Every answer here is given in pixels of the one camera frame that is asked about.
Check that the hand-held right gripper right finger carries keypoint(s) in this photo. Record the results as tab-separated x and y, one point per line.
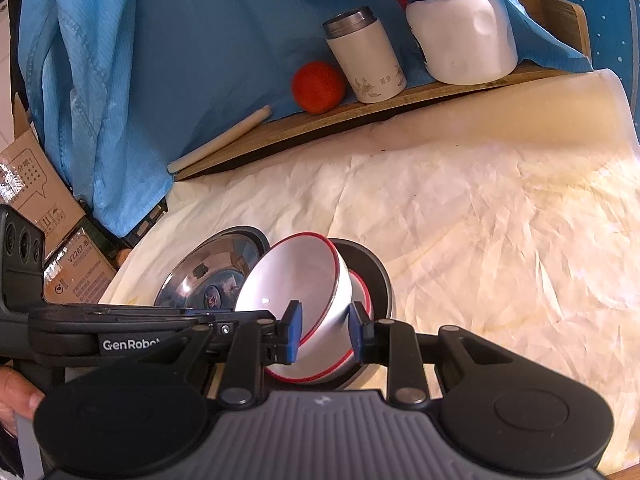
357	332

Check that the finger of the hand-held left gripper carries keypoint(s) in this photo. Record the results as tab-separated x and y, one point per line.
202	313

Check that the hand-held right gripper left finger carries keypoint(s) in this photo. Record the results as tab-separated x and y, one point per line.
292	332

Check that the shiny steel plate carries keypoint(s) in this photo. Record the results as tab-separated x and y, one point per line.
210	270

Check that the white bowl with red rim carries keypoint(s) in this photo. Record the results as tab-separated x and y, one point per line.
295	275

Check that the black plate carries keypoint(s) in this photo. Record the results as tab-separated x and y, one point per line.
372	275

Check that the person's left hand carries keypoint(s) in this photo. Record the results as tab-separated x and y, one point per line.
15	395

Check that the printed cardboard box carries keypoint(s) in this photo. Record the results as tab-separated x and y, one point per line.
75	270

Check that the plain brown cardboard box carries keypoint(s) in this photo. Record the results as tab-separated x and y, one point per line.
35	190

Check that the orange wooden piece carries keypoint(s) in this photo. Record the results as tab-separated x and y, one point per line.
123	256

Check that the black plastic crate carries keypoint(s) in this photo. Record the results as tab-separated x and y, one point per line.
150	220

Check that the white table cloth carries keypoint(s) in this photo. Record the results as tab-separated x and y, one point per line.
475	210

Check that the white rolled stick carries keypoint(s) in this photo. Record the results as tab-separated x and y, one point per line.
220	140

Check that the wooden board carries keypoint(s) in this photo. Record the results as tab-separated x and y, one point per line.
325	120

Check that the red ball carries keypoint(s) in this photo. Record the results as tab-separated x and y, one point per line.
319	87

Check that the light blue work coat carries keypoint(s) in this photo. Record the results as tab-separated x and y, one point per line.
175	60

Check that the white thermos cup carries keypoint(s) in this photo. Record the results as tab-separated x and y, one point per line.
367	60

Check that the white bottle with blue lid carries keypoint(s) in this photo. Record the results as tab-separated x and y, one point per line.
465	35

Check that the wooden chair back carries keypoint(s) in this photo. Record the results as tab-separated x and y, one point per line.
555	15

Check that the blue dotted cloth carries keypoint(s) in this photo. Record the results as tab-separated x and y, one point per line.
600	0

